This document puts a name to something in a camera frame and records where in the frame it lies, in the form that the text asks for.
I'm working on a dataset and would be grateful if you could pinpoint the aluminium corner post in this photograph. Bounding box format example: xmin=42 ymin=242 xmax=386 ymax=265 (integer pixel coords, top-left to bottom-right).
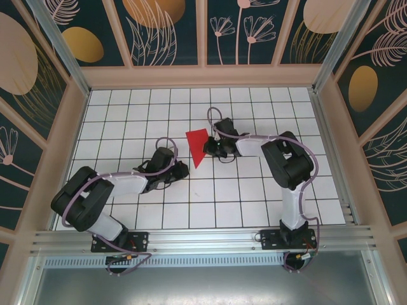
xmin=312 ymin=0 xmax=382 ymax=93
xmin=27 ymin=0 xmax=92 ymax=96

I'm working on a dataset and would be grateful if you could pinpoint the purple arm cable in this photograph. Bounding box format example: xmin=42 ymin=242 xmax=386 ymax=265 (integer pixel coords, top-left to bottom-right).
xmin=62 ymin=137 xmax=177 ymax=276
xmin=207 ymin=107 xmax=321 ymax=275

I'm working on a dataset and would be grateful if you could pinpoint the grey metal sheet panel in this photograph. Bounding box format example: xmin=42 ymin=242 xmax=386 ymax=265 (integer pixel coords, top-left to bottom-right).
xmin=18 ymin=265 xmax=392 ymax=305

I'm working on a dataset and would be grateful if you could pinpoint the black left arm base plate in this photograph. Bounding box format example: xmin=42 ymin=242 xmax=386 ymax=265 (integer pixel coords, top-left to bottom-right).
xmin=91 ymin=231 xmax=150 ymax=254

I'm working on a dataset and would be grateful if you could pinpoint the slotted grey cable duct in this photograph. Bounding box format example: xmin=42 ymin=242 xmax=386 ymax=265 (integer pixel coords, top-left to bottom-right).
xmin=44 ymin=257 xmax=286 ymax=268

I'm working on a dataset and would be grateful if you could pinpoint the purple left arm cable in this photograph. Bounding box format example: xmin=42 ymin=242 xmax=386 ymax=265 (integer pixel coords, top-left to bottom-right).
xmin=62 ymin=137 xmax=177 ymax=276

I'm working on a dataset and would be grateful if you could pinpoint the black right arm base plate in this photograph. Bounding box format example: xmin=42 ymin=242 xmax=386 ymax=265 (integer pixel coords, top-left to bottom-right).
xmin=259 ymin=229 xmax=319 ymax=250

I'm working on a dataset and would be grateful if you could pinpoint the red paper sheet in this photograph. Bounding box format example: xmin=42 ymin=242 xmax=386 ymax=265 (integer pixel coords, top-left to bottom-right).
xmin=185 ymin=128 xmax=211 ymax=170

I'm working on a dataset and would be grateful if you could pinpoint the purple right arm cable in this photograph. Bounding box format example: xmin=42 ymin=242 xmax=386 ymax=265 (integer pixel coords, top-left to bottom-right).
xmin=207 ymin=107 xmax=321 ymax=275

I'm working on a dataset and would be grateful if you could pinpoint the long aluminium mounting rail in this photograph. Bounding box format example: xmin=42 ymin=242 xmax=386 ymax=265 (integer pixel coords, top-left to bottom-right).
xmin=30 ymin=224 xmax=379 ymax=255

